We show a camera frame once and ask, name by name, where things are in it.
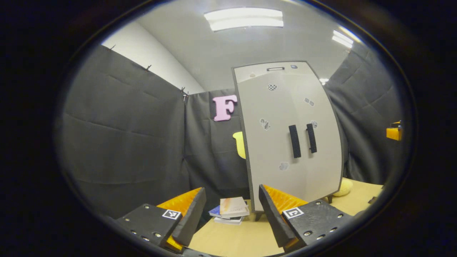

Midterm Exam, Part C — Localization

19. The yellow fluffy round pad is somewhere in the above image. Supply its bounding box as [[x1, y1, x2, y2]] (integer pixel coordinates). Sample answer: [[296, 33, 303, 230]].
[[332, 177, 354, 197]]

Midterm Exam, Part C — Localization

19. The black backdrop cloth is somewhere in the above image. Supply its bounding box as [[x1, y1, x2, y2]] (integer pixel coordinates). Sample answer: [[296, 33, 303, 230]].
[[55, 39, 406, 218]]

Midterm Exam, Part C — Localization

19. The beige cover book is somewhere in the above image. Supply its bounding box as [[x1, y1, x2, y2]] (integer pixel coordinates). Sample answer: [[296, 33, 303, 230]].
[[220, 197, 250, 218]]

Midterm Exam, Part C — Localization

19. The blue cover book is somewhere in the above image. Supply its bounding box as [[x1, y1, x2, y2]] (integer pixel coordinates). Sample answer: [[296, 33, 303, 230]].
[[209, 205, 229, 219]]

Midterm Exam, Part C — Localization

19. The large ceiling light panel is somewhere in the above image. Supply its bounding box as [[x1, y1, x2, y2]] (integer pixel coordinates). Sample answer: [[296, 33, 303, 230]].
[[204, 7, 284, 32]]

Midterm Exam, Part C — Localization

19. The black left door handle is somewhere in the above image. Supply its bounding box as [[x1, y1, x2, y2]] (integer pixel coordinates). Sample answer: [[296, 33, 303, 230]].
[[288, 125, 301, 158]]

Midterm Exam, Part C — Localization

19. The grey cabinet door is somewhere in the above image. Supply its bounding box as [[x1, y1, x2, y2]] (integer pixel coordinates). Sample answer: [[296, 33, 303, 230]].
[[284, 70, 344, 200], [234, 73, 309, 213]]

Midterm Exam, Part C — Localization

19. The grey cabinet drawer front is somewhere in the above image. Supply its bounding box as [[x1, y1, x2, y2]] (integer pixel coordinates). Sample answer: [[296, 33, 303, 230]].
[[233, 61, 312, 84]]

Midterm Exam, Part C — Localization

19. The grey cabinet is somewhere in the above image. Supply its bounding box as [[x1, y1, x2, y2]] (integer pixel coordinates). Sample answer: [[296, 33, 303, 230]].
[[232, 61, 345, 222]]

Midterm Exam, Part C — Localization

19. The white cover book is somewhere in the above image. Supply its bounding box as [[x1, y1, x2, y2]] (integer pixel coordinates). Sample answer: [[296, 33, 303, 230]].
[[214, 216, 245, 225]]

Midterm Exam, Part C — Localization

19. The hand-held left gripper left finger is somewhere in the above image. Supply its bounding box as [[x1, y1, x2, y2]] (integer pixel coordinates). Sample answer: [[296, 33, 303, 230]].
[[116, 187, 207, 252]]

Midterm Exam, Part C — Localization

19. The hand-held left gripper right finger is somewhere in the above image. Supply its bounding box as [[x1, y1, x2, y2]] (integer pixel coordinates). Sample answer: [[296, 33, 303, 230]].
[[258, 184, 354, 253]]

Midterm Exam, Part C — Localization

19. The black right door handle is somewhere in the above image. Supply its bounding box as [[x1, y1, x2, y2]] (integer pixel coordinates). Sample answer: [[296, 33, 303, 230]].
[[306, 123, 317, 154]]

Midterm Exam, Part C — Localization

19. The black door handle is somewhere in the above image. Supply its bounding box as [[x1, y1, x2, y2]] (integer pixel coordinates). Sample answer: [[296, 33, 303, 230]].
[[306, 123, 317, 154], [288, 125, 301, 158]]

